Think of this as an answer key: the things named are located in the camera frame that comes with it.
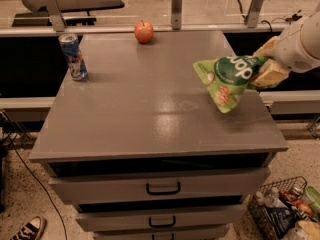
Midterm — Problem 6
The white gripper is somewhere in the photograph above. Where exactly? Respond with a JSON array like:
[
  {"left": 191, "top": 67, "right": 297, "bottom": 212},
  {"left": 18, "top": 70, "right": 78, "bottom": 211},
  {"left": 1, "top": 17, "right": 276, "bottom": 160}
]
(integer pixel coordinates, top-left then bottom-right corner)
[{"left": 249, "top": 15, "right": 320, "bottom": 88}]

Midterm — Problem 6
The green rice chip bag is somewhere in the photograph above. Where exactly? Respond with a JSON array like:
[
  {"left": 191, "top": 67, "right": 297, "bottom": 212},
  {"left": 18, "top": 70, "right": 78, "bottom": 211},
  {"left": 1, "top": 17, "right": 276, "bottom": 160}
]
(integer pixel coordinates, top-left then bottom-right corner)
[{"left": 193, "top": 56, "right": 268, "bottom": 113}]

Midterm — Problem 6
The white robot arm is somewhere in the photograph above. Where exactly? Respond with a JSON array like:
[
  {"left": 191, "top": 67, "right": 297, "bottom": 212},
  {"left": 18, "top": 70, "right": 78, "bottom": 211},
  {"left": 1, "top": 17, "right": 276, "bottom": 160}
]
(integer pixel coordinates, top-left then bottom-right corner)
[{"left": 249, "top": 10, "right": 320, "bottom": 89}]

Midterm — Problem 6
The red apple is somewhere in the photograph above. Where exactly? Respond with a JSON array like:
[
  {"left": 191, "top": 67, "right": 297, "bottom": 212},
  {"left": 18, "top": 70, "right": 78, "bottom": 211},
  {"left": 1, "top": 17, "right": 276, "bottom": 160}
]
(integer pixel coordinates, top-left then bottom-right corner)
[{"left": 134, "top": 20, "right": 154, "bottom": 44}]

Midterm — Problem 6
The clear water bottle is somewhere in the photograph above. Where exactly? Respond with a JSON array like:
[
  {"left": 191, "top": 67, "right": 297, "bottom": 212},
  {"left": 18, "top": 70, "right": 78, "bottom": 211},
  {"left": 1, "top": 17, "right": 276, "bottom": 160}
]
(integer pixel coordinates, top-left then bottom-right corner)
[{"left": 262, "top": 186, "right": 296, "bottom": 233}]

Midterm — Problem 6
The green bottle in basket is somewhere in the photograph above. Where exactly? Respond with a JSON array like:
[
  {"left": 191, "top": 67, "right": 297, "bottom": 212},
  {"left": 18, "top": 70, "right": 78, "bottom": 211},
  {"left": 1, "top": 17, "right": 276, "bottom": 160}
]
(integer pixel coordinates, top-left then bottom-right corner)
[{"left": 302, "top": 186, "right": 320, "bottom": 214}]

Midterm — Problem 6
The red snack packet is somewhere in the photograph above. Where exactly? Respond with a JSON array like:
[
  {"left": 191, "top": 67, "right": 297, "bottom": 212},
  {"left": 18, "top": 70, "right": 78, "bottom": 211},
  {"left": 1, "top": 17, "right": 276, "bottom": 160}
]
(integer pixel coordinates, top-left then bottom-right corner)
[{"left": 279, "top": 192, "right": 313, "bottom": 217}]

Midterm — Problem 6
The grey drawer cabinet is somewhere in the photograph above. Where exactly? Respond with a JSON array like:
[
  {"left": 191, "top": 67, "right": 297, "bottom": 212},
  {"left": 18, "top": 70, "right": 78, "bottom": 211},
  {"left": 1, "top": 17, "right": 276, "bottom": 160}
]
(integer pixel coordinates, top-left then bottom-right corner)
[{"left": 30, "top": 31, "right": 287, "bottom": 240}]

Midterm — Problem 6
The blue drink can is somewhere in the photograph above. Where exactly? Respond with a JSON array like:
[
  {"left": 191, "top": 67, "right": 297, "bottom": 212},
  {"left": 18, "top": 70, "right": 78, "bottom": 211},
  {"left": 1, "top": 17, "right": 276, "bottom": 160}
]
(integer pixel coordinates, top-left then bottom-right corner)
[{"left": 58, "top": 34, "right": 87, "bottom": 81}]

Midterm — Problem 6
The black white sneaker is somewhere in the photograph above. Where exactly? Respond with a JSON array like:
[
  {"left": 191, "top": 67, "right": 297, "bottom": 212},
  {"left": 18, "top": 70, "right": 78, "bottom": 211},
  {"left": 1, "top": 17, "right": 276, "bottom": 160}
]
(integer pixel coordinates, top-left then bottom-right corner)
[{"left": 10, "top": 216, "right": 46, "bottom": 240}]

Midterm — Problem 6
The right metal bracket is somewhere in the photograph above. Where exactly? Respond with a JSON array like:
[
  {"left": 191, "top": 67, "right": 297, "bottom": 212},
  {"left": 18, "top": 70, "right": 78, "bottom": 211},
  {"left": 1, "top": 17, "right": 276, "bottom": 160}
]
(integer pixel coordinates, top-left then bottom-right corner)
[{"left": 245, "top": 0, "right": 264, "bottom": 28}]

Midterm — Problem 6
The metal bracket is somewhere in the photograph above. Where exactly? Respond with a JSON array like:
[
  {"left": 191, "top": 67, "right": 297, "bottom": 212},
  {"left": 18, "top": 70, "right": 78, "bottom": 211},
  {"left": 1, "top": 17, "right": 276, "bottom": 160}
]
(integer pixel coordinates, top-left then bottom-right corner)
[
  {"left": 171, "top": 0, "right": 183, "bottom": 30},
  {"left": 245, "top": 0, "right": 264, "bottom": 28},
  {"left": 44, "top": 0, "right": 66, "bottom": 32}
]

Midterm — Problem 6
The middle metal bracket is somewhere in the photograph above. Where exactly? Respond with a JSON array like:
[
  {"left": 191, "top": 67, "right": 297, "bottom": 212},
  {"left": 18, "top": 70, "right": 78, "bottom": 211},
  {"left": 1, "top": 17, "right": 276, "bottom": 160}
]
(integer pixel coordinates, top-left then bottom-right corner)
[{"left": 171, "top": 0, "right": 183, "bottom": 30}]

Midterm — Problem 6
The black wire basket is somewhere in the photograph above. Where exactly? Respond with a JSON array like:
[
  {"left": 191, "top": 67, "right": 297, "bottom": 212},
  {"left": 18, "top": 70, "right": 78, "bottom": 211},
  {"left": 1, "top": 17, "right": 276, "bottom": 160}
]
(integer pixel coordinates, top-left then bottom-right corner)
[{"left": 248, "top": 176, "right": 307, "bottom": 240}]

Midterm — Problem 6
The black top drawer handle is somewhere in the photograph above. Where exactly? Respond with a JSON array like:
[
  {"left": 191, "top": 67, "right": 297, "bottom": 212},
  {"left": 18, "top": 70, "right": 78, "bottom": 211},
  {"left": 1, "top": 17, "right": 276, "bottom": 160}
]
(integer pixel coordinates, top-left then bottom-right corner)
[{"left": 145, "top": 182, "right": 181, "bottom": 196}]

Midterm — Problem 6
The black drawer handle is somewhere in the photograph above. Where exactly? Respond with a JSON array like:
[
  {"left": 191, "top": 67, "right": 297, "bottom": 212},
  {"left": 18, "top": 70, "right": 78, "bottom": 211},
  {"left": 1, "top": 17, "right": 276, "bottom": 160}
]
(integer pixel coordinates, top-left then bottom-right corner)
[
  {"left": 145, "top": 182, "right": 181, "bottom": 196},
  {"left": 151, "top": 232, "right": 175, "bottom": 240},
  {"left": 148, "top": 216, "right": 176, "bottom": 228}
]

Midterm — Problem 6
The black middle drawer handle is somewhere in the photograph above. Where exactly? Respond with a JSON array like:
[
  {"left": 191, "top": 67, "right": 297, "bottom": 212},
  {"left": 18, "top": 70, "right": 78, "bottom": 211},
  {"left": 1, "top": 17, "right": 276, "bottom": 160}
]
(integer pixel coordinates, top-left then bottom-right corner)
[{"left": 148, "top": 216, "right": 176, "bottom": 228}]

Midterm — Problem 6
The black bottom drawer handle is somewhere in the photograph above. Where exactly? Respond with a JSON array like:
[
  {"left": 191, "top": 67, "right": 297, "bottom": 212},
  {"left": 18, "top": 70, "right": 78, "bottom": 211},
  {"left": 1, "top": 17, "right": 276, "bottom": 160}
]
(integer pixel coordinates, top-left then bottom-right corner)
[{"left": 151, "top": 232, "right": 175, "bottom": 240}]

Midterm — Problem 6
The left metal bracket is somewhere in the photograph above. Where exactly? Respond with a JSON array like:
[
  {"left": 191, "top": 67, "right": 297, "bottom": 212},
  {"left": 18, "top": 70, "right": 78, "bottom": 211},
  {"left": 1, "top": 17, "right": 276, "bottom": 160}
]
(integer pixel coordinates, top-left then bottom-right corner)
[{"left": 44, "top": 0, "right": 66, "bottom": 32}]

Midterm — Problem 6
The black floor cable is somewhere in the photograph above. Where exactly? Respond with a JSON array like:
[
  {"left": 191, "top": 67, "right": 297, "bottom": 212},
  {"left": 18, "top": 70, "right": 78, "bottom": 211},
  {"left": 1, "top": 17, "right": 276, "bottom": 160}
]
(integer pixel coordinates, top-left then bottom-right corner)
[{"left": 0, "top": 130, "right": 69, "bottom": 240}]

